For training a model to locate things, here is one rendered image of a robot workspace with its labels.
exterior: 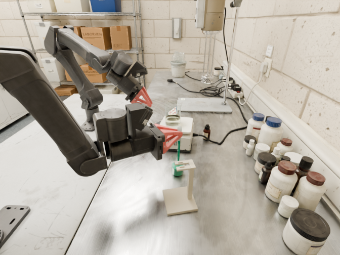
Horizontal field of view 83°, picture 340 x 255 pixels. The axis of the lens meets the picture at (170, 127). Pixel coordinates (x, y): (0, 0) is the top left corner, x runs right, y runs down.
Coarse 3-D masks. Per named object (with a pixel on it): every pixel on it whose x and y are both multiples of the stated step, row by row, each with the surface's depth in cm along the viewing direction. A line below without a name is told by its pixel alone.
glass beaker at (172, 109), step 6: (168, 102) 72; (174, 102) 72; (168, 108) 67; (174, 108) 67; (180, 108) 68; (168, 114) 68; (174, 114) 68; (180, 114) 70; (168, 120) 69; (174, 120) 69; (180, 120) 71; (174, 126) 70
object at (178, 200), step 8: (184, 160) 48; (192, 160) 48; (176, 168) 46; (184, 168) 45; (192, 168) 46; (192, 176) 48; (192, 184) 50; (168, 192) 54; (176, 192) 54; (184, 192) 54; (168, 200) 52; (176, 200) 52; (184, 200) 52; (192, 200) 52; (168, 208) 49; (176, 208) 49; (184, 208) 49; (192, 208) 49
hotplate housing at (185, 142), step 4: (160, 120) 81; (192, 124) 77; (192, 128) 75; (192, 132) 73; (176, 136) 69; (184, 136) 69; (188, 136) 69; (192, 136) 77; (196, 136) 77; (184, 140) 69; (188, 140) 69; (176, 144) 70; (180, 144) 70; (184, 144) 70; (188, 144) 69; (172, 148) 71; (176, 148) 71; (180, 148) 71; (184, 148) 70; (188, 148) 70
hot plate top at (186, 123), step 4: (164, 116) 79; (164, 120) 75; (184, 120) 75; (188, 120) 75; (192, 120) 75; (160, 124) 72; (164, 124) 72; (184, 124) 72; (188, 124) 72; (176, 128) 70; (184, 128) 70; (188, 128) 70; (184, 132) 68; (188, 132) 68
